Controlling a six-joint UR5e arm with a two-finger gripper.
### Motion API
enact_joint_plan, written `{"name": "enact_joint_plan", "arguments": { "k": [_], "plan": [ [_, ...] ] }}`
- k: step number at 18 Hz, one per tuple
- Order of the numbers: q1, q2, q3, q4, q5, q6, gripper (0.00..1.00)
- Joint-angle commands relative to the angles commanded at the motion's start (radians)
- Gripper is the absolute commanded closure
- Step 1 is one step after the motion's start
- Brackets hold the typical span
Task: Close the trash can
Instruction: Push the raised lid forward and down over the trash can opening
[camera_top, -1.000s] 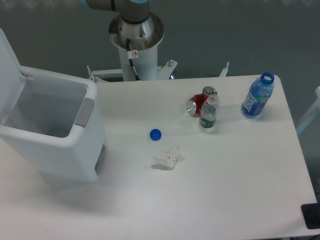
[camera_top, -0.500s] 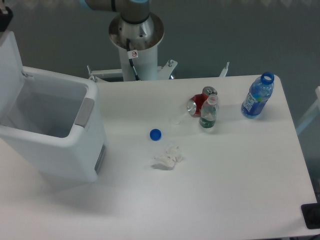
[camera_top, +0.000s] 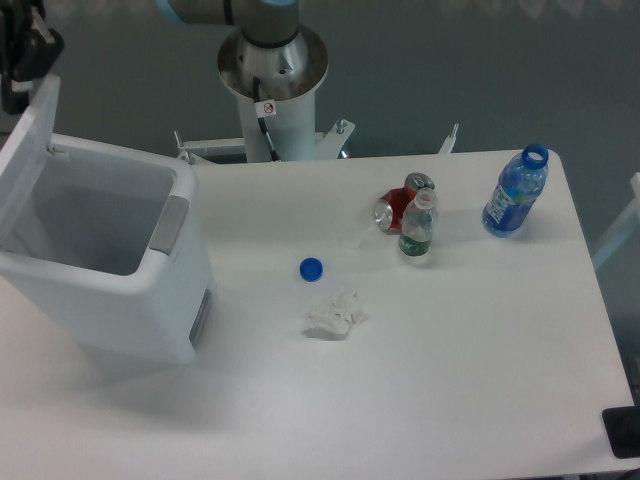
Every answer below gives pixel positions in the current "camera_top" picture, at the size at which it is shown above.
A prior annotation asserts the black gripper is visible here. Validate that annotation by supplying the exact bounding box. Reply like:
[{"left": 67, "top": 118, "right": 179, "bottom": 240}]
[{"left": 1, "top": 0, "right": 64, "bottom": 115}]

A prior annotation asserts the white trash can lid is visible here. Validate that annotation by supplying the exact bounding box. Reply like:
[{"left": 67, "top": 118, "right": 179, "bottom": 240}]
[{"left": 1, "top": 75, "right": 61, "bottom": 254}]

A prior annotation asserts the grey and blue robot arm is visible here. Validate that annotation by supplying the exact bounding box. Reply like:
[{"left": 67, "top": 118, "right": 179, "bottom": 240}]
[{"left": 1, "top": 1, "right": 300, "bottom": 115}]

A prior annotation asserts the white trash can body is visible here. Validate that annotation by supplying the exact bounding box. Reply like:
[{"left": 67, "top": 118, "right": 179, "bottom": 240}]
[{"left": 1, "top": 134, "right": 214, "bottom": 364}]

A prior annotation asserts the blue bottle cap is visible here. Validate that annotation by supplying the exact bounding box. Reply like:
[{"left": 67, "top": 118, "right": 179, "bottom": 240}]
[{"left": 299, "top": 257, "right": 324, "bottom": 282}]

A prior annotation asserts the crushed red soda can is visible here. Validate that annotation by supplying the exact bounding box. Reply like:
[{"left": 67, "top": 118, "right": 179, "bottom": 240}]
[{"left": 373, "top": 172, "right": 435, "bottom": 235}]

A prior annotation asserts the crumpled white tissue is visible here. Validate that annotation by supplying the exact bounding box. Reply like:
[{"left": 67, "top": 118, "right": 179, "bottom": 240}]
[{"left": 302, "top": 287, "right": 367, "bottom": 341}]

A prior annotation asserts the small clear green-label bottle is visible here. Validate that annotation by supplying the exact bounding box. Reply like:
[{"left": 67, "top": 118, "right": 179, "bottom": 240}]
[{"left": 398, "top": 187, "right": 437, "bottom": 257}]

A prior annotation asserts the blue drink bottle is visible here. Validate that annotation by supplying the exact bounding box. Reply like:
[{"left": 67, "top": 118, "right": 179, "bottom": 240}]
[{"left": 482, "top": 144, "right": 549, "bottom": 237}]

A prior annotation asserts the black device at corner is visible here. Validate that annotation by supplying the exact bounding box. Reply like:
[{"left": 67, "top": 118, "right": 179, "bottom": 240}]
[{"left": 602, "top": 406, "right": 639, "bottom": 459}]

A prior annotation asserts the black cable on pedestal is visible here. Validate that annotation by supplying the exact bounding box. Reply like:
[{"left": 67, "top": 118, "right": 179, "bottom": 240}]
[{"left": 252, "top": 77, "right": 282, "bottom": 162}]

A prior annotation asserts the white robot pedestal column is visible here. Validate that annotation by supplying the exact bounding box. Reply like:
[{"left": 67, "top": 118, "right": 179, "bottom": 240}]
[{"left": 217, "top": 25, "right": 328, "bottom": 163}]

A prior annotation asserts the white metal base frame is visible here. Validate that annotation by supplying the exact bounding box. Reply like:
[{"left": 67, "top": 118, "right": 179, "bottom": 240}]
[{"left": 173, "top": 118, "right": 461, "bottom": 165}]

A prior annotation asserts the white frame at right edge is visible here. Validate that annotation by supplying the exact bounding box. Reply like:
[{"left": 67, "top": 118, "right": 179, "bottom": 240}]
[{"left": 591, "top": 173, "right": 639, "bottom": 271}]

